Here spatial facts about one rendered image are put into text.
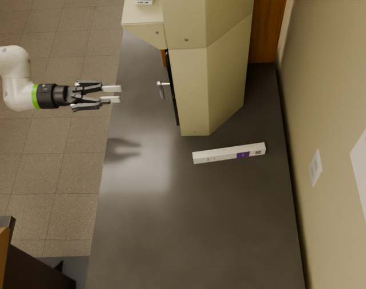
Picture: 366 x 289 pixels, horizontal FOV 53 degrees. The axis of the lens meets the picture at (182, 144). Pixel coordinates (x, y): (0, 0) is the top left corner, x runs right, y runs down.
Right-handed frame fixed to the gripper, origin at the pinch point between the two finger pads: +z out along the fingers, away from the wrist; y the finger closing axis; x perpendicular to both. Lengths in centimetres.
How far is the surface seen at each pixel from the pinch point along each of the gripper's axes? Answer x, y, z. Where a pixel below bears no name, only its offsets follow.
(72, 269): 112, -41, -46
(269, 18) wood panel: -4, 31, 59
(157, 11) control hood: -36.9, -0.6, 21.4
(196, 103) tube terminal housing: -1.3, -6.1, 30.5
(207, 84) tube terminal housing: -11.2, -5.8, 34.6
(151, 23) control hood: -36.7, -5.1, 20.1
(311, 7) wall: -25, 11, 67
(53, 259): 112, -35, -59
